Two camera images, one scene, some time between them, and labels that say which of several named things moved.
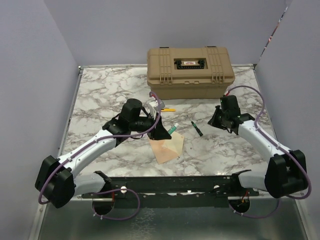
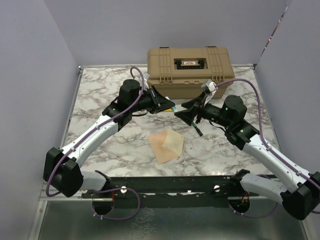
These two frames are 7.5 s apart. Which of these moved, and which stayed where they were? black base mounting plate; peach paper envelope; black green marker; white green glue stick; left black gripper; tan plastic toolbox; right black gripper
Moved: right black gripper; left black gripper; white green glue stick
Stayed: peach paper envelope; black base mounting plate; tan plastic toolbox; black green marker
